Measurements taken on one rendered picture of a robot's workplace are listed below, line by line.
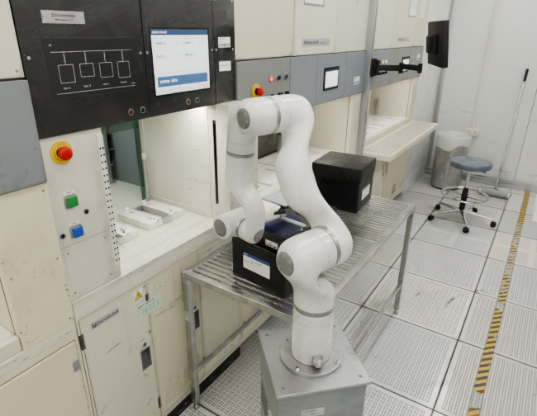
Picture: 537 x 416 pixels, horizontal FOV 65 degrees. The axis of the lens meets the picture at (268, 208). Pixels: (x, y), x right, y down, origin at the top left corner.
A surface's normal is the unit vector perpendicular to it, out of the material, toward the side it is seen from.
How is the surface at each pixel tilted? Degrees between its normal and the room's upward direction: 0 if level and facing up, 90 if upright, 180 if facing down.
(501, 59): 90
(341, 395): 90
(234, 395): 0
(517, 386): 0
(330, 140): 90
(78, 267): 90
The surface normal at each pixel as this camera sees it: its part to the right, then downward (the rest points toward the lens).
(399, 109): -0.55, 0.32
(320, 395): 0.21, 0.38
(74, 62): 0.84, 0.22
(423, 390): 0.01, -0.92
